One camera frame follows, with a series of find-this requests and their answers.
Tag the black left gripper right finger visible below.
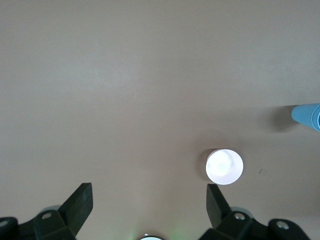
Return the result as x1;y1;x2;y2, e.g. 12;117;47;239
199;183;312;240

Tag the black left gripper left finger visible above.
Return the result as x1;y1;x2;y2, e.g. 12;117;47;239
0;182;94;240

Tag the blue plastic cup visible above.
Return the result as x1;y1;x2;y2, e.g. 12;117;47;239
291;102;320;132
312;103;320;132

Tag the pink bowl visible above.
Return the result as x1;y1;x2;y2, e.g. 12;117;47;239
199;148;244;186

